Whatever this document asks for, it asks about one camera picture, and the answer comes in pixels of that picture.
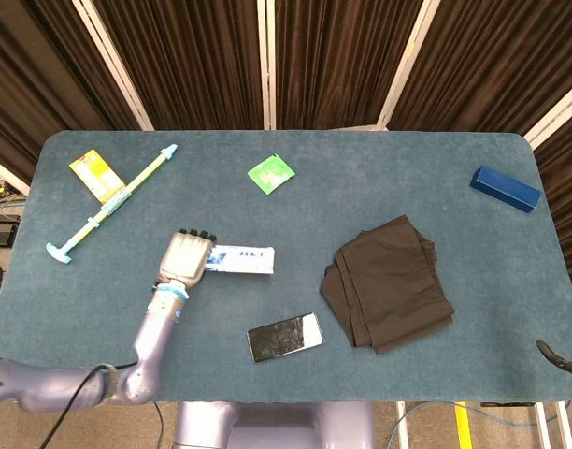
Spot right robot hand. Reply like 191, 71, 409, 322
535, 340, 572, 380

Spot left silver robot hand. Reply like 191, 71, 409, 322
153, 227, 218, 287

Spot blue white toothpaste paper box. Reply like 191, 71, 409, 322
205, 243, 276, 277

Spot dark blue rectangular box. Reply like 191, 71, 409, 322
468, 165, 542, 214

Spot white metal table leg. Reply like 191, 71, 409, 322
533, 401, 550, 449
395, 400, 411, 449

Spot long green yellow plastic stick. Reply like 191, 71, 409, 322
45, 143, 179, 267

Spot green sachet packet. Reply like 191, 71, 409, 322
247, 152, 296, 196

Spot yellow card package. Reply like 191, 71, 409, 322
68, 149, 127, 205

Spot black smartphone with cracked screen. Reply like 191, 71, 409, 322
246, 311, 324, 366

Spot brown pleated curtain panel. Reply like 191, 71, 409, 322
92, 0, 264, 131
274, 0, 425, 131
388, 0, 572, 137
0, 0, 142, 172
533, 107, 572, 282

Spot folded black cloth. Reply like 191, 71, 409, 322
319, 214, 456, 355

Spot black foot pedal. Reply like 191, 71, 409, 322
0, 215, 20, 246

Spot lilac robot torso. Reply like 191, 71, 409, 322
173, 400, 376, 449

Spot blue felt table cover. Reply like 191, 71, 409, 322
0, 129, 572, 403

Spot blue floor cable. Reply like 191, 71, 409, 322
386, 401, 539, 449

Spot black cable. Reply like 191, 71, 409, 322
36, 362, 165, 449

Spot white partition frame post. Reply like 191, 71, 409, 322
523, 77, 572, 151
256, 0, 277, 131
0, 152, 31, 196
376, 0, 437, 132
72, 0, 155, 131

